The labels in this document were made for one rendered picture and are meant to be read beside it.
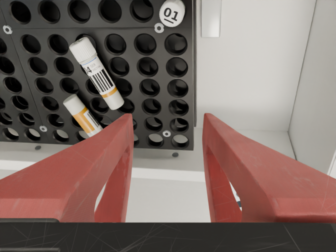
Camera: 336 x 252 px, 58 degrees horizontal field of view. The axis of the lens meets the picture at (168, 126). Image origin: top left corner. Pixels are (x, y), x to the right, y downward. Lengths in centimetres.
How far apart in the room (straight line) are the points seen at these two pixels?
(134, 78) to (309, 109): 13
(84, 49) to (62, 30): 2
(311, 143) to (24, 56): 20
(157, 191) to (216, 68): 26
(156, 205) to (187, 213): 5
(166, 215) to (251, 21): 35
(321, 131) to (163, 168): 12
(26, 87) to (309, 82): 20
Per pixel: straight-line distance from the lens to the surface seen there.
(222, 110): 27
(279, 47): 25
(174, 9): 16
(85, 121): 21
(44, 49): 21
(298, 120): 26
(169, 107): 20
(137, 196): 48
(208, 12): 23
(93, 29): 19
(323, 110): 21
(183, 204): 48
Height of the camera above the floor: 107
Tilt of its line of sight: 53 degrees down
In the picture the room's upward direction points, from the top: 167 degrees counter-clockwise
